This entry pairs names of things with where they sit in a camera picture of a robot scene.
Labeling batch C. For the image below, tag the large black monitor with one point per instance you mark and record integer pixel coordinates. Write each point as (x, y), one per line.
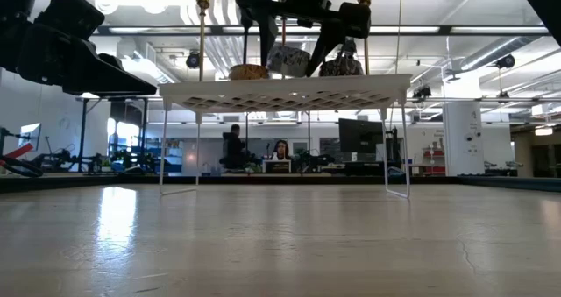
(359, 135)

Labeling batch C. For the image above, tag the person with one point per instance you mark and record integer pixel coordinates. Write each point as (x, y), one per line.
(281, 150)
(232, 148)

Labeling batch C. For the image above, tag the red storage shelf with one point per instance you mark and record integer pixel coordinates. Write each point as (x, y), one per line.
(433, 157)

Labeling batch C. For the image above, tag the white round column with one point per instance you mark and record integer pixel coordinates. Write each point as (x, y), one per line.
(463, 135)

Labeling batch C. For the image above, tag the black overhead frame bar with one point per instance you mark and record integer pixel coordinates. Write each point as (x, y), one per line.
(445, 30)

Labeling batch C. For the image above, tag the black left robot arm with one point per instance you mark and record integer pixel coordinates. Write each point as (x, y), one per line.
(9, 43)

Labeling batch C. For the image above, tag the blue white patterned bowl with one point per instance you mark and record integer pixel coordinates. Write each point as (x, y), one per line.
(289, 60)

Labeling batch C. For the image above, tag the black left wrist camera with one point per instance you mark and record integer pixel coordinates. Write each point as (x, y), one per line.
(72, 14)

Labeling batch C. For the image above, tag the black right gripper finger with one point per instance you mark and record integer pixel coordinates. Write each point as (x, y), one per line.
(328, 40)
(268, 38)

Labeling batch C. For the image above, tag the dark floral patterned bowl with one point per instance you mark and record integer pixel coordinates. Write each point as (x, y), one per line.
(342, 67)

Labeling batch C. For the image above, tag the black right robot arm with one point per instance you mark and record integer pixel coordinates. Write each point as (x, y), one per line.
(543, 3)

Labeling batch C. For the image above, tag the small white framed display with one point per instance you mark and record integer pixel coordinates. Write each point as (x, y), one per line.
(277, 166)

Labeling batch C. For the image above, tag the black table frame rail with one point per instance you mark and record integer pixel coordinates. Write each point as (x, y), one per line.
(66, 181)

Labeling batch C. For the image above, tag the black metal rig frame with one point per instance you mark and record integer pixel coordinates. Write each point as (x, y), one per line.
(83, 130)

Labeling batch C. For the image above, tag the white lattice shelf rack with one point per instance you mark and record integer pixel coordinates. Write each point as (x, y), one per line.
(285, 86)

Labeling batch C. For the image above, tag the computer monitor on arm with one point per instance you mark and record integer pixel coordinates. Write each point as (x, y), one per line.
(30, 137)

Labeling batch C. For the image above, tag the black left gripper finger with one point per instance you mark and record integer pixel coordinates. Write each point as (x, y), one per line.
(101, 84)
(113, 61)

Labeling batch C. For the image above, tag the orange patterned ceramic bowl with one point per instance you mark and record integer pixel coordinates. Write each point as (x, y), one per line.
(248, 72)

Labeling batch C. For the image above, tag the blue storage shelving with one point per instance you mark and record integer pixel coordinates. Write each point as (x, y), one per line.
(168, 159)

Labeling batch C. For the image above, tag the black candlestick holder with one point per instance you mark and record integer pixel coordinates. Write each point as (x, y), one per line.
(245, 43)

